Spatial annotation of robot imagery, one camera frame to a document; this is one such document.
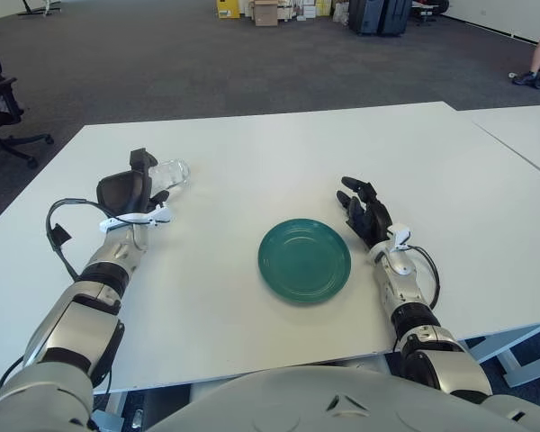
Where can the clear plastic bag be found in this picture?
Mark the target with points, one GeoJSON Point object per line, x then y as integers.
{"type": "Point", "coordinates": [342, 12]}

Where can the green round plate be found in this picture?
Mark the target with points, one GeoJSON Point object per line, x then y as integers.
{"type": "Point", "coordinates": [303, 263]}

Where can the black and red rolling chair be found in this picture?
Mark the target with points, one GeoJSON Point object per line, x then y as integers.
{"type": "Point", "coordinates": [429, 8]}

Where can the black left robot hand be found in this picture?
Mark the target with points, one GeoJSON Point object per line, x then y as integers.
{"type": "Point", "coordinates": [119, 193]}

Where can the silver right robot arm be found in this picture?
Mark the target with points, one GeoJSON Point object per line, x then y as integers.
{"type": "Point", "coordinates": [432, 351]}

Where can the stack of white boxes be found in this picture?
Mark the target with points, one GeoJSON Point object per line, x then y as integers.
{"type": "Point", "coordinates": [303, 10]}

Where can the clear bottle with blue cap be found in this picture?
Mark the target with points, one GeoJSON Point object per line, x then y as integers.
{"type": "Point", "coordinates": [173, 175]}

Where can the black and white floor stand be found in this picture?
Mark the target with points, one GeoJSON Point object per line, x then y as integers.
{"type": "Point", "coordinates": [45, 6]}

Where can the seated person in shorts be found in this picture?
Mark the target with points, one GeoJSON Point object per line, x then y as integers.
{"type": "Point", "coordinates": [537, 54]}

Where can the brown cardboard box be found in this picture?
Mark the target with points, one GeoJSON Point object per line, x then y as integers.
{"type": "Point", "coordinates": [266, 13]}

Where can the white table leg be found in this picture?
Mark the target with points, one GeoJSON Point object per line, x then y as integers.
{"type": "Point", "coordinates": [112, 409]}

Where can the grey robot torso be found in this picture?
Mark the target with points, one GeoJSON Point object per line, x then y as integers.
{"type": "Point", "coordinates": [342, 405]}

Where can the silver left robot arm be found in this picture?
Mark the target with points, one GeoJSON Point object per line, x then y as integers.
{"type": "Point", "coordinates": [81, 324]}

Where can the black office chair with armrest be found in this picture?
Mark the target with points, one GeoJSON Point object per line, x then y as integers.
{"type": "Point", "coordinates": [0, 114]}

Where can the white table leg frame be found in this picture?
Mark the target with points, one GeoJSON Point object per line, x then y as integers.
{"type": "Point", "coordinates": [522, 337]}

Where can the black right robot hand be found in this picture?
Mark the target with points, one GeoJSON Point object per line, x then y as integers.
{"type": "Point", "coordinates": [369, 220]}

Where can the yellow box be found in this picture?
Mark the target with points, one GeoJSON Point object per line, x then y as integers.
{"type": "Point", "coordinates": [227, 9]}

